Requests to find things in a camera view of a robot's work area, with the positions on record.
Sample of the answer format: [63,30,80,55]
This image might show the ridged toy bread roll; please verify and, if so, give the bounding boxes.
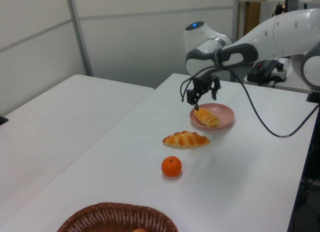
[193,108,220,128]

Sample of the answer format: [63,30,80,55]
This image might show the black table clamp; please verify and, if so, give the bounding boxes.
[306,90,320,103]

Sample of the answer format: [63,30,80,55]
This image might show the black tripod stand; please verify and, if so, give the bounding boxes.
[273,3,286,18]

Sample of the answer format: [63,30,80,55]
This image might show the braided toy bread loaf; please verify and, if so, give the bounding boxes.
[162,130,211,150]

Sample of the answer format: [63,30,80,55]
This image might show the pink plate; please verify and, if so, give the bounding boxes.
[189,103,236,131]

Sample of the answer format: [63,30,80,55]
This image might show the black cable strap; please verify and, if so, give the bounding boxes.
[213,48,226,70]

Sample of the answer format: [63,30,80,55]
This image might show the toy orange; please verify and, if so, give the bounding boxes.
[161,156,183,178]

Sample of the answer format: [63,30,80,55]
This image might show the brown cardboard panel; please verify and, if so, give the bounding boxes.
[243,1,261,35]

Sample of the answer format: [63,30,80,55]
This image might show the emergency stop button box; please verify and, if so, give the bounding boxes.
[271,60,287,83]

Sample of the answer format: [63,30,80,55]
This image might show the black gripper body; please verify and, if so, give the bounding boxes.
[193,73,217,93]

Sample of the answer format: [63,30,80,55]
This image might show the brown woven basket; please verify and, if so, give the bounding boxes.
[56,201,179,232]

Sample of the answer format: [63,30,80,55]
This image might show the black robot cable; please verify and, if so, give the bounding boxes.
[180,64,320,138]

